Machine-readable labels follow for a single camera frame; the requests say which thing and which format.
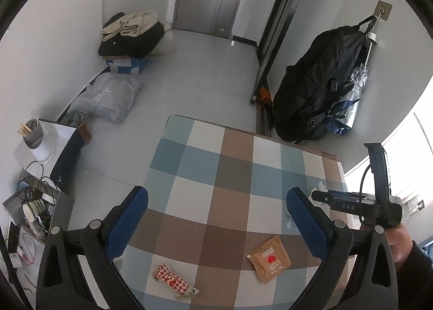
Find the grey plastic parcel bag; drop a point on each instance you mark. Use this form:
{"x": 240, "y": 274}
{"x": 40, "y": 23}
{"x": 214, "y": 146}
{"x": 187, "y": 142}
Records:
{"x": 105, "y": 97}

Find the small brown block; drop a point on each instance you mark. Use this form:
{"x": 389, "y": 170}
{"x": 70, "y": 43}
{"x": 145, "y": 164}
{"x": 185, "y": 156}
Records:
{"x": 84, "y": 133}

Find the red and white snack wrapper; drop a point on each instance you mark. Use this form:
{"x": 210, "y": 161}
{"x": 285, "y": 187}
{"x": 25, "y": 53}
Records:
{"x": 172, "y": 279}

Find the black backpack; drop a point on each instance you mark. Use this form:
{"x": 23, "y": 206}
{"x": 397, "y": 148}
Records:
{"x": 311, "y": 93}

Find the checkered tablecloth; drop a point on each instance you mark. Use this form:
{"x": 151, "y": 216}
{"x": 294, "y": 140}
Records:
{"x": 236, "y": 178}

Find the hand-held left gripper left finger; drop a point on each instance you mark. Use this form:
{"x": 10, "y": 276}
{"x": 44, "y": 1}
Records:
{"x": 130, "y": 215}

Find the white cup with chopsticks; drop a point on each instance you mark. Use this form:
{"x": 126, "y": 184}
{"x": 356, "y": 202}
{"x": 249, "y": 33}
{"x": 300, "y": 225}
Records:
{"x": 55, "y": 141}

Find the beige cloth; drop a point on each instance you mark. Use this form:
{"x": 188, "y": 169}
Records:
{"x": 132, "y": 24}

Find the orange object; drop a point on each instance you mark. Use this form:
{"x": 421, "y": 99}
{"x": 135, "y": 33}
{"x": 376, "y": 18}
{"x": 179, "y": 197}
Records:
{"x": 264, "y": 97}

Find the black sliding door frame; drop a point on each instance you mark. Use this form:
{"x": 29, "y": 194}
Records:
{"x": 277, "y": 26}

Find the brown packet with red heart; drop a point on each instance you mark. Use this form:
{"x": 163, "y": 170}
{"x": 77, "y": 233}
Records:
{"x": 270, "y": 259}

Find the person's right hand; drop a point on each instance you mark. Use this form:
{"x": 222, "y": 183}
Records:
{"x": 401, "y": 242}

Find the person's right forearm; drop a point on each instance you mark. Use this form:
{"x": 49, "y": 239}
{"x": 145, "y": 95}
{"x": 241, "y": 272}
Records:
{"x": 417, "y": 279}

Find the black clothing pile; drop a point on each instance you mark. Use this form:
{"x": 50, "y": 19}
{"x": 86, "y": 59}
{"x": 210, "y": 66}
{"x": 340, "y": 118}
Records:
{"x": 135, "y": 43}

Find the white tissue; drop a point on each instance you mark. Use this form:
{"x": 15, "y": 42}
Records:
{"x": 320, "y": 185}

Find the blue and white cardboard box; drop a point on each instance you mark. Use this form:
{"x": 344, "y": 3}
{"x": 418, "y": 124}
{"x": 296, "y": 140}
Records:
{"x": 125, "y": 65}

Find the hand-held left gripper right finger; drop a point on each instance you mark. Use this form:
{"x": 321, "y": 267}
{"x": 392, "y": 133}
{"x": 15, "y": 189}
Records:
{"x": 304, "y": 218}

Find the white utensil holder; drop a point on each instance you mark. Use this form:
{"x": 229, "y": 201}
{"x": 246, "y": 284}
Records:
{"x": 33, "y": 137}

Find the metal wall hook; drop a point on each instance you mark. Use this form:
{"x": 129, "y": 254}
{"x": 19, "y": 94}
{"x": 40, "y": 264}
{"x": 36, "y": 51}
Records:
{"x": 383, "y": 10}

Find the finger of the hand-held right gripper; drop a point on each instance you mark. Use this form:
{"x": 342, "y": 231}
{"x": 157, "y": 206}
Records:
{"x": 345, "y": 203}

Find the dark blue panel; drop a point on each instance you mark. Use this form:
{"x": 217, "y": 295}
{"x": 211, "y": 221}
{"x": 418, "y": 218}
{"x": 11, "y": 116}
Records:
{"x": 67, "y": 164}

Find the silver folded umbrella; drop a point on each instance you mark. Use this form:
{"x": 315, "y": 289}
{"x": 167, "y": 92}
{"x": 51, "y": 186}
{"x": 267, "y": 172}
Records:
{"x": 351, "y": 107}

